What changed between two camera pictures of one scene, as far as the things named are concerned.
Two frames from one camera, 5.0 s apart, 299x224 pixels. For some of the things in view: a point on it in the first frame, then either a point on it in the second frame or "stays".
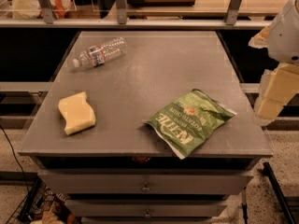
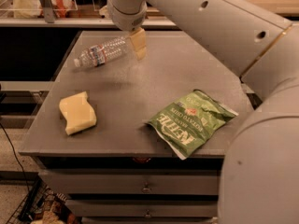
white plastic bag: x=25 y=3 stays
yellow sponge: x=77 y=113 stays
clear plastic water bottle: x=97 y=55 stays
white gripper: x=285 y=36 -> x=127 y=19
